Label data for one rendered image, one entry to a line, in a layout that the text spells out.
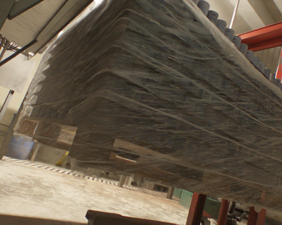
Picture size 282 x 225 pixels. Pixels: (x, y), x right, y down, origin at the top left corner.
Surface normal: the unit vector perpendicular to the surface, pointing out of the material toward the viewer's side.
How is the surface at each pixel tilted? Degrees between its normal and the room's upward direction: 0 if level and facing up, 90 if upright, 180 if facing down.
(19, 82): 90
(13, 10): 90
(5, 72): 90
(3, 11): 90
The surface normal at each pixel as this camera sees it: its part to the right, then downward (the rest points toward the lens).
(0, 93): 0.60, 0.01
